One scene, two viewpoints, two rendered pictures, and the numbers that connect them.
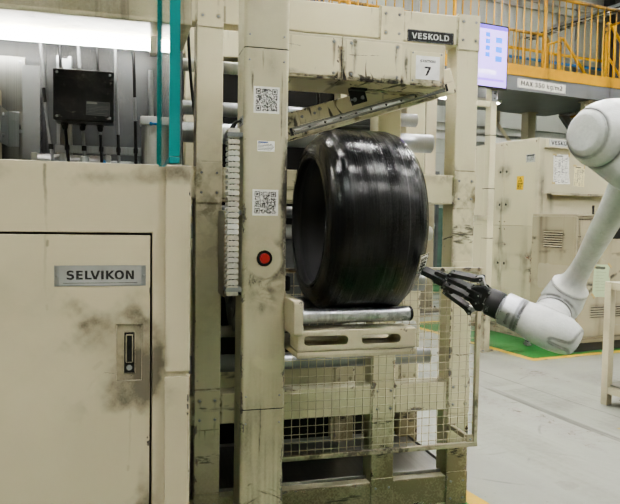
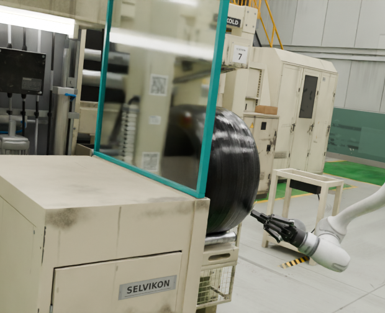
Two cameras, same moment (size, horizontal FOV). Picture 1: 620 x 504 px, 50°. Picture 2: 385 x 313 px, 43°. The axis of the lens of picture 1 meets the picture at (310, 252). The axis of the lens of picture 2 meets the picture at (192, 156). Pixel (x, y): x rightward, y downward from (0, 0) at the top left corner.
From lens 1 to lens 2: 0.79 m
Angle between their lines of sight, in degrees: 23
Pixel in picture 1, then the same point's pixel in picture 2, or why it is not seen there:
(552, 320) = (336, 253)
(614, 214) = not seen: outside the picture
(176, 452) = not seen: outside the picture
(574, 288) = (342, 228)
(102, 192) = (155, 224)
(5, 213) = (89, 249)
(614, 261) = (259, 144)
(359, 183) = (226, 157)
